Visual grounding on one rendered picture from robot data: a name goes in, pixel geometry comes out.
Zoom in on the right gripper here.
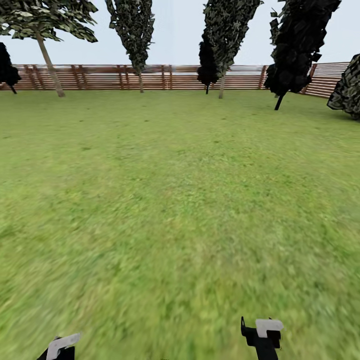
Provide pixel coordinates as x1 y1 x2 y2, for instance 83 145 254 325
241 316 280 355

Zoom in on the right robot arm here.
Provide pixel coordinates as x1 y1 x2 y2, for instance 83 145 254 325
241 316 284 360

